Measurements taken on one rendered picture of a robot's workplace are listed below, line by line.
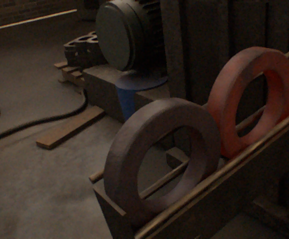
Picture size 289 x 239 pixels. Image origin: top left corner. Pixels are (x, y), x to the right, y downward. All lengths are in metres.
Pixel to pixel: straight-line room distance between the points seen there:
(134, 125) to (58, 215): 1.08
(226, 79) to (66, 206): 1.11
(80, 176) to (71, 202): 0.18
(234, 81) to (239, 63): 0.03
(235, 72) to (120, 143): 0.20
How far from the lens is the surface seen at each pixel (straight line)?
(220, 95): 0.50
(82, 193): 1.53
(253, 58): 0.52
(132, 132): 0.40
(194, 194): 0.48
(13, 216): 1.55
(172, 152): 1.55
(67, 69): 2.74
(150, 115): 0.41
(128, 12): 1.80
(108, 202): 0.43
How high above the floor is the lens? 0.91
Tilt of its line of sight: 26 degrees down
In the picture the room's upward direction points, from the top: 8 degrees counter-clockwise
